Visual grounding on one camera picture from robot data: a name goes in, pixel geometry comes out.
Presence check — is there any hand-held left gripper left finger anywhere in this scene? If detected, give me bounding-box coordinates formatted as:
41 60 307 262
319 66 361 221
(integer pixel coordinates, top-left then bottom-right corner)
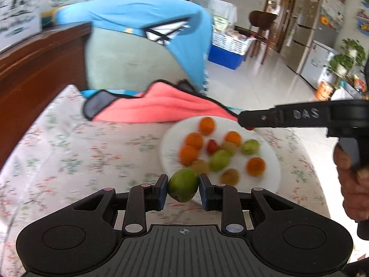
72 175 168 236

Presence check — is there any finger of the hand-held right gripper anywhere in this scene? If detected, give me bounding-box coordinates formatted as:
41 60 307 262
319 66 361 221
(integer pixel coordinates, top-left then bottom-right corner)
238 105 279 128

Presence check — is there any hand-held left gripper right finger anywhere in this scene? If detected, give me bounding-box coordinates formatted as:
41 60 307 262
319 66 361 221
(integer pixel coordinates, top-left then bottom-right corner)
199 174 295 235

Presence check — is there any green jujube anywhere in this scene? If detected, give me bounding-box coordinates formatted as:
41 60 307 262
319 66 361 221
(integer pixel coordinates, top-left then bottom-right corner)
209 149 232 172
168 168 199 203
241 139 261 156

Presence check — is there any brown kiwi fruit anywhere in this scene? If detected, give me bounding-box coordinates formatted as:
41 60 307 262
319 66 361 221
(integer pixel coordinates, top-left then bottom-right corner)
220 169 240 185
220 141 238 157
190 159 210 175

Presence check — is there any orange tangerine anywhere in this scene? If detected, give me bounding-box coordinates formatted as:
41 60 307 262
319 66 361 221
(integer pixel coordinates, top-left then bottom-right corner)
199 117 216 135
179 145 199 166
246 157 266 177
224 131 242 147
185 132 204 151

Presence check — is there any white plate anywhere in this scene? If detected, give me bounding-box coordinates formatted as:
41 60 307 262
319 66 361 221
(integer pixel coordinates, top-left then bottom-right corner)
158 116 281 205

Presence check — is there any person's right hand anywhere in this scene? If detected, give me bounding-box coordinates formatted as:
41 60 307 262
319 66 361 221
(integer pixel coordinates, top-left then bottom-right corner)
334 144 369 223

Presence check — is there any orange bucket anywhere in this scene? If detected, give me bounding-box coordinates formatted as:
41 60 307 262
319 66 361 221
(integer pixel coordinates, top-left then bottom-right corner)
315 81 334 101

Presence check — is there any potted green plant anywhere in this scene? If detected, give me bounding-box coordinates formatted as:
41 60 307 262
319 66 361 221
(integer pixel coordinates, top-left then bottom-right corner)
327 39 366 90

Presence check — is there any white freezer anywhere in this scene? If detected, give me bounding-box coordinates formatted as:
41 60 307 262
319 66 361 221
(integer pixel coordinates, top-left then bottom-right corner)
300 40 339 85

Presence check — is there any blue plastic bin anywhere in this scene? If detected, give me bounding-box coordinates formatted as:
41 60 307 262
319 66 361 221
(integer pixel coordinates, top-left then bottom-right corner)
208 45 245 70

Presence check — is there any white plastic basket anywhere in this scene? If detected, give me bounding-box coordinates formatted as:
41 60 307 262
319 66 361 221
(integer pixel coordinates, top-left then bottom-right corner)
212 29 254 55

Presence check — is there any pink cloth with black trim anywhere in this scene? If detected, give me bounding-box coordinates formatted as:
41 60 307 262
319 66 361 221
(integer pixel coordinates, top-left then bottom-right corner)
82 80 245 122

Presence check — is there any dark wooden chair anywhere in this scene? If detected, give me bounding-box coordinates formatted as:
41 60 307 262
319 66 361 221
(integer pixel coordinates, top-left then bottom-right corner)
248 10 274 65

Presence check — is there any silver refrigerator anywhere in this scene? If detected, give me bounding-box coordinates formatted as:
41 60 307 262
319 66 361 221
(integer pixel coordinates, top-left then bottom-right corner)
281 0 346 74

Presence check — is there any wooden door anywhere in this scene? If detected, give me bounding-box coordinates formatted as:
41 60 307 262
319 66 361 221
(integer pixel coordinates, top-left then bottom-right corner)
261 0 297 54

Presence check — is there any table with white cloth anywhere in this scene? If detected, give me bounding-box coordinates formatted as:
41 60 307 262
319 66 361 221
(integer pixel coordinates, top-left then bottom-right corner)
189 0 238 32

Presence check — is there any pale green cushion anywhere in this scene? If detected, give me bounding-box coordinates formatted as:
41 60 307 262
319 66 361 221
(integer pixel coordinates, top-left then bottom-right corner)
40 0 196 91

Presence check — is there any dark wooden headboard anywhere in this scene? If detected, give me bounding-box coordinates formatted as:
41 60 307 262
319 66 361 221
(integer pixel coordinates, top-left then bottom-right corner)
0 21 92 171

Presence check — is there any white printed carton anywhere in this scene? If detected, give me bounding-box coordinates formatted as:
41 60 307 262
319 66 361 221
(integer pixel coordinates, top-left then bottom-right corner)
0 0 49 54

